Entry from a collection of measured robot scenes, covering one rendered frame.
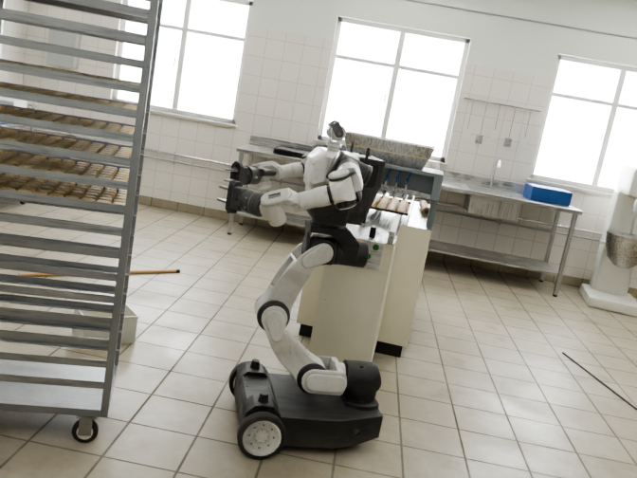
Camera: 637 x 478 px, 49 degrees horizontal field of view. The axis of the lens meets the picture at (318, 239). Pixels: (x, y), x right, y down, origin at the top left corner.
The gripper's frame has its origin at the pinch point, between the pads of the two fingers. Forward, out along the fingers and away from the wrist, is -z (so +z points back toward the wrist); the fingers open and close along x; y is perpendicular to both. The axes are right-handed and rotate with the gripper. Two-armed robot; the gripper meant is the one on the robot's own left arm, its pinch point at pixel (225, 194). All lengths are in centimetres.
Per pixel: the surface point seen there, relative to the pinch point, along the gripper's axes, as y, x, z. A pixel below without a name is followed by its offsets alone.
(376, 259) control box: -111, -33, 11
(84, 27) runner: 35, 51, -45
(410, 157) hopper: -184, 16, -17
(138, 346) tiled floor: -61, -108, -97
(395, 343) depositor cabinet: -185, -99, -3
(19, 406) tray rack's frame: 43, -94, -50
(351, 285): -109, -50, 0
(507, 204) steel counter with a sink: -473, -28, -46
